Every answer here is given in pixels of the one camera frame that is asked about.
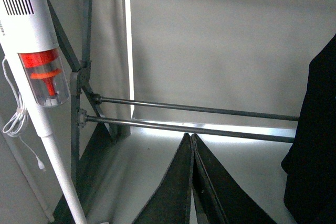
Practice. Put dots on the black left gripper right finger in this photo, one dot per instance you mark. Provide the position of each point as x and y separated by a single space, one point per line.
222 199

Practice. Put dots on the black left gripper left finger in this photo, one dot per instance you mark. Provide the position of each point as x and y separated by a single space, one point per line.
171 202

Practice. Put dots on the dark metal clothes rack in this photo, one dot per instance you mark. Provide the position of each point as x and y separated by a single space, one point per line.
85 106

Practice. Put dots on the white stick vacuum cleaner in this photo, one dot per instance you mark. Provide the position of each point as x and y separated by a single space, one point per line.
30 44

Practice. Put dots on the black hanging garment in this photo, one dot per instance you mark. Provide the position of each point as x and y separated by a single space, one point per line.
310 163

